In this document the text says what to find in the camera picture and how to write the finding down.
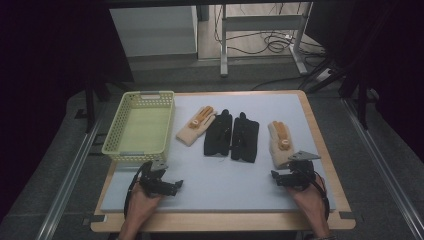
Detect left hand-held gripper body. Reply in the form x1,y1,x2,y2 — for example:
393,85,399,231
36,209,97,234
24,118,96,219
138,159,178,198

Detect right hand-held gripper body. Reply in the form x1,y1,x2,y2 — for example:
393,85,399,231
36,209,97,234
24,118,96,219
279,150,322,193

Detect beige knit glove orange fingers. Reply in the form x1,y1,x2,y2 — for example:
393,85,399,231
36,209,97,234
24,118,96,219
175,105,218,147
267,120,296,169

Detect black glove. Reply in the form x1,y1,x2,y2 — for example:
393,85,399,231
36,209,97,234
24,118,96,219
203,108,234,157
230,111,260,164

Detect yellow-green plastic basket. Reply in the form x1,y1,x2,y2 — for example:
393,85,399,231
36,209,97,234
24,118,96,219
101,90,176,164

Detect person's left hand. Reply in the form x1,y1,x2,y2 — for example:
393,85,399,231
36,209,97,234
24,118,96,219
127,182,165,222

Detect person's right hand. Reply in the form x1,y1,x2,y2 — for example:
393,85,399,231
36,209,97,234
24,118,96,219
287,175,327,218

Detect grey foam mat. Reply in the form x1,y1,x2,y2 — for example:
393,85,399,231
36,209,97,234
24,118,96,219
100,93,336,214

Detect black stand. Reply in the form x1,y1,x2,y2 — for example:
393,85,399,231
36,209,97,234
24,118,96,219
83,79,112,134

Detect black tripod legs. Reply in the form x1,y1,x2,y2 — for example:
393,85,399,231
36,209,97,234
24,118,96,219
298,56,346,95

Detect white power strip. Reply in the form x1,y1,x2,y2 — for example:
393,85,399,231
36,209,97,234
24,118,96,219
315,67,333,83

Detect white cabinet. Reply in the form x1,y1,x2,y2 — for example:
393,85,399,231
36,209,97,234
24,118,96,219
109,5,199,58

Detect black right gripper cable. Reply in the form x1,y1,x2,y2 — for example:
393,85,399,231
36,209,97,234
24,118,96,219
299,168,331,222

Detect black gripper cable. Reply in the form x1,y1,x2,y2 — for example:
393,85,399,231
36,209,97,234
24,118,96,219
299,168,331,222
123,162,152,219

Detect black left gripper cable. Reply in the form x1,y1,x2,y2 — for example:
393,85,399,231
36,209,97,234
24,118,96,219
123,162,152,219

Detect aluminium floor rail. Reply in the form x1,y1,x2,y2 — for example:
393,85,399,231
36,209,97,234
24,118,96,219
35,116,105,240
342,98,424,240

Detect black floor cables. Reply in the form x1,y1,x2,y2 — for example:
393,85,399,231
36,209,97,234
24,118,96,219
214,3,327,57

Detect grey metal desk frame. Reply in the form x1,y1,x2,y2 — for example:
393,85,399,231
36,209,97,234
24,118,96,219
219,2,315,78

